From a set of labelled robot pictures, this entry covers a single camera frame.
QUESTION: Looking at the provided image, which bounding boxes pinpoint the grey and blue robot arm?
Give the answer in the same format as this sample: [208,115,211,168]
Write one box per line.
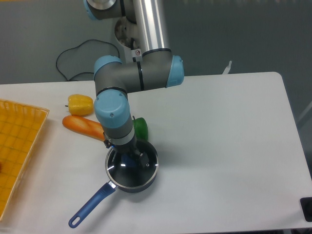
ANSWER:
[84,0,184,167]

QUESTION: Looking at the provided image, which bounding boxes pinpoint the dark saucepan with blue handle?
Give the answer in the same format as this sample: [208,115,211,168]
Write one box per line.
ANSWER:
[68,140,160,229]

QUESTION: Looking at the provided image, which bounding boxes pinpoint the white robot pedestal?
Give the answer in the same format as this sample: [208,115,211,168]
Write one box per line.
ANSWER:
[115,17,142,63]

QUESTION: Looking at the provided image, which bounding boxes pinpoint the black device at table edge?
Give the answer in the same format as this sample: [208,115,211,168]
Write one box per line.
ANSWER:
[300,197,312,222]

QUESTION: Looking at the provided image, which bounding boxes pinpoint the orange baguette bread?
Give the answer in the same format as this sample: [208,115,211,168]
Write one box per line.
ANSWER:
[62,116,105,141]

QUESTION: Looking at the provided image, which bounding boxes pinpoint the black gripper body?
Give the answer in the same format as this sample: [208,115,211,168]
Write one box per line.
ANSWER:
[103,132,142,159]

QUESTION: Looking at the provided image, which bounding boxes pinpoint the green bell pepper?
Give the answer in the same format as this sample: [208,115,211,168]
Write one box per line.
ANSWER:
[133,116,149,141]

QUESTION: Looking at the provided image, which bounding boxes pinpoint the yellow bell pepper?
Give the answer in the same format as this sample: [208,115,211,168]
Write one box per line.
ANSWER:
[66,94,94,116]

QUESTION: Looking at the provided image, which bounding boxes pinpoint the white table bracket right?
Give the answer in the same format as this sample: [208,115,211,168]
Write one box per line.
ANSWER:
[222,60,232,75]

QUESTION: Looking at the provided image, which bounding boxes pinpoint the black cable on floor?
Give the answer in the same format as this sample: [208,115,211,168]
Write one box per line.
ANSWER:
[56,39,120,82]

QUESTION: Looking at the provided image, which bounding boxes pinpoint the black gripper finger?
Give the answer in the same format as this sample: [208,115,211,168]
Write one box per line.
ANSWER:
[137,152,150,168]

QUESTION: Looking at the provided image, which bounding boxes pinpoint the glass lid with blue knob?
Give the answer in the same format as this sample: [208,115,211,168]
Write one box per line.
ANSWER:
[105,139,159,193]

